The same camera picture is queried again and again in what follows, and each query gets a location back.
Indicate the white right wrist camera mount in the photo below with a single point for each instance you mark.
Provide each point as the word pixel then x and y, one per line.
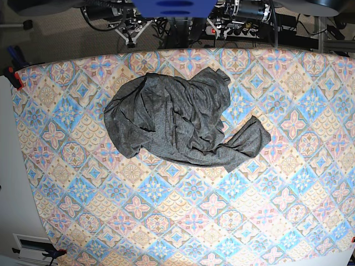
pixel 130 33

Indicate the grey t-shirt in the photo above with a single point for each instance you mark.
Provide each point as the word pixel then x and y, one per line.
pixel 179 120

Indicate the white vent panel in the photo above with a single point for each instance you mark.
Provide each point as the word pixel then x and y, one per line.
pixel 30 242

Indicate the red black clamp top left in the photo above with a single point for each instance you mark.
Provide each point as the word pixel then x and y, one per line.
pixel 13 77

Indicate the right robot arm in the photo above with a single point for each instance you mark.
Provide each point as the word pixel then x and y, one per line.
pixel 105 16

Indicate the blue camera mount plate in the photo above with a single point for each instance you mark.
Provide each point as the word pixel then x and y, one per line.
pixel 175 8

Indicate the patterned tablecloth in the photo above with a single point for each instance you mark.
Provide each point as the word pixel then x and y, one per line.
pixel 293 201

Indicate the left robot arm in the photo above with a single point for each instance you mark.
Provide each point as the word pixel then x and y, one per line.
pixel 238 14

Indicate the blue black clamp bottom left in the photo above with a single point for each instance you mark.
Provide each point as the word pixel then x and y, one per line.
pixel 52 253

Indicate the white power strip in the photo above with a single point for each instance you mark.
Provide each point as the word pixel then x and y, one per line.
pixel 230 32

